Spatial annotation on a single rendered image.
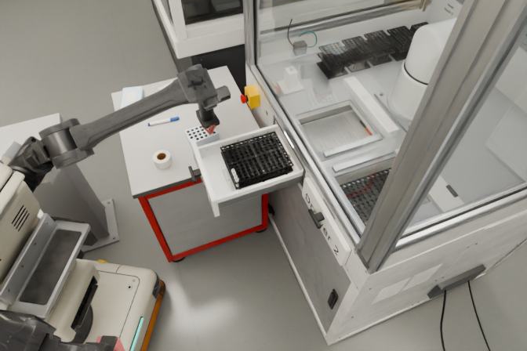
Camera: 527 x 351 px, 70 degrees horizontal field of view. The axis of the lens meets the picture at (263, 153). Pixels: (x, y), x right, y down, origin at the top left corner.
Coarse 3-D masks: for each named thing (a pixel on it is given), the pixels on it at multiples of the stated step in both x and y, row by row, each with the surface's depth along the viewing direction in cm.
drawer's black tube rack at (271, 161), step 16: (240, 144) 141; (256, 144) 141; (272, 144) 141; (224, 160) 140; (240, 160) 137; (256, 160) 137; (272, 160) 140; (288, 160) 137; (240, 176) 135; (256, 176) 132; (272, 176) 136
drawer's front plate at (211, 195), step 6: (192, 144) 138; (192, 150) 143; (198, 150) 136; (198, 156) 134; (198, 162) 132; (204, 168) 131; (204, 174) 129; (204, 180) 128; (204, 186) 138; (210, 186) 126; (210, 192) 124; (210, 198) 125; (210, 204) 134; (216, 204) 125; (216, 210) 128
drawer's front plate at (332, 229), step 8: (304, 184) 130; (312, 184) 126; (304, 192) 133; (312, 192) 125; (304, 200) 135; (312, 200) 127; (320, 200) 123; (312, 208) 130; (320, 208) 122; (328, 216) 119; (320, 224) 127; (328, 224) 119; (328, 232) 121; (336, 232) 115; (328, 240) 124; (336, 240) 116; (344, 240) 114; (336, 248) 118; (344, 248) 112; (336, 256) 120; (344, 256) 114
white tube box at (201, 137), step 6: (198, 126) 161; (186, 132) 159; (192, 132) 159; (198, 132) 159; (204, 132) 160; (216, 132) 159; (186, 138) 162; (192, 138) 158; (198, 138) 157; (204, 138) 157; (210, 138) 158; (216, 138) 160; (198, 144) 157; (204, 144) 159
